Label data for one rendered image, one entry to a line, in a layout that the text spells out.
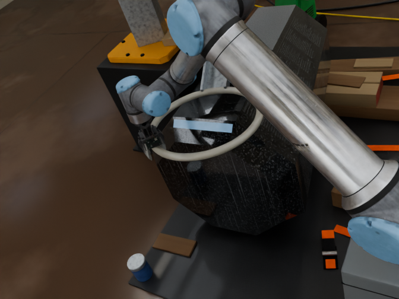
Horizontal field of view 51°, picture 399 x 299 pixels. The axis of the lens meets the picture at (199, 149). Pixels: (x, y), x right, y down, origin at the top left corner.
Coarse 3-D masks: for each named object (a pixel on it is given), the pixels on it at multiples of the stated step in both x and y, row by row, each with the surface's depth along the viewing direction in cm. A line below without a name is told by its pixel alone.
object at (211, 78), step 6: (204, 66) 195; (210, 66) 199; (204, 72) 193; (210, 72) 197; (216, 72) 196; (204, 78) 192; (210, 78) 196; (216, 78) 194; (222, 78) 193; (204, 84) 191; (210, 84) 194; (216, 84) 192; (222, 84) 191; (228, 84) 188
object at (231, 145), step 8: (208, 88) 189; (216, 88) 188; (232, 88) 184; (184, 96) 190; (192, 96) 190; (200, 96) 190; (176, 104) 188; (168, 112) 186; (256, 112) 164; (160, 120) 183; (256, 120) 160; (248, 128) 157; (256, 128) 158; (240, 136) 154; (248, 136) 155; (224, 144) 153; (232, 144) 153; (160, 152) 161; (168, 152) 159; (176, 152) 158; (200, 152) 153; (208, 152) 152; (216, 152) 152; (224, 152) 153; (176, 160) 157; (184, 160) 155; (192, 160) 154
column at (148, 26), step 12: (120, 0) 248; (132, 0) 248; (144, 0) 248; (156, 0) 262; (132, 12) 253; (144, 12) 253; (156, 12) 254; (132, 24) 258; (144, 24) 258; (156, 24) 258; (144, 36) 263; (156, 36) 263
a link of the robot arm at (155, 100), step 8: (160, 80) 145; (136, 88) 146; (144, 88) 144; (152, 88) 143; (160, 88) 143; (168, 88) 144; (136, 96) 144; (144, 96) 141; (152, 96) 139; (160, 96) 141; (168, 96) 143; (136, 104) 145; (144, 104) 141; (152, 104) 140; (160, 104) 142; (168, 104) 144; (144, 112) 145; (152, 112) 141; (160, 112) 143
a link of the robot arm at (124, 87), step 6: (126, 78) 152; (132, 78) 150; (138, 78) 150; (120, 84) 149; (126, 84) 148; (132, 84) 147; (138, 84) 148; (120, 90) 148; (126, 90) 148; (120, 96) 151; (126, 96) 148; (126, 102) 150; (126, 108) 153; (132, 108) 152; (132, 114) 154
